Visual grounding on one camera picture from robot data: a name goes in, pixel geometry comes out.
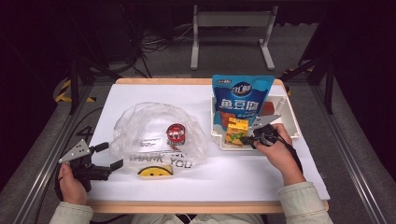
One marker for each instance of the brown long box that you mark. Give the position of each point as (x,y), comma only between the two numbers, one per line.
(268,109)

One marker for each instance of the aluminium rail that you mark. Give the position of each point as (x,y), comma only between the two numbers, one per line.
(40,180)
(351,168)

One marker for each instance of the person's torso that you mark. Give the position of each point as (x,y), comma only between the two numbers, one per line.
(218,219)

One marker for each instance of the white metal table frame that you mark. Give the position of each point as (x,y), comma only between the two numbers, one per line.
(233,18)

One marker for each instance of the yellow black striped tape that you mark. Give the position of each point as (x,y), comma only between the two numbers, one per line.
(288,90)
(62,90)

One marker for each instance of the yellow drink carton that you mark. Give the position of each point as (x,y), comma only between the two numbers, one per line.
(236,130)

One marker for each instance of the white table sheet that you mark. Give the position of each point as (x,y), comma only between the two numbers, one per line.
(218,183)

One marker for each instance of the white plastic bin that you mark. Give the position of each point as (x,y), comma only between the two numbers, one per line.
(286,109)

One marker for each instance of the person's right hand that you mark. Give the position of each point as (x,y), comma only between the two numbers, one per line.
(281,155)

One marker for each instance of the red round can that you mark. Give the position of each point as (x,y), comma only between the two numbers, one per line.
(176,132)

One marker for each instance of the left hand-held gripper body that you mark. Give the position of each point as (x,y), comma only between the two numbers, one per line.
(76,151)

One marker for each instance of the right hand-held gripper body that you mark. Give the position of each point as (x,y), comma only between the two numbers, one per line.
(264,121)

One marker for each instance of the blue snack pouch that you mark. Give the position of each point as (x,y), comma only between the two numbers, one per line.
(239,96)

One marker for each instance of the person's left hand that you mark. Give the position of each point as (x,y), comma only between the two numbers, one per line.
(71,189)

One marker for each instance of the clear plastic bag with smiley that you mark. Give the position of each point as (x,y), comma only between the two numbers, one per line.
(143,124)

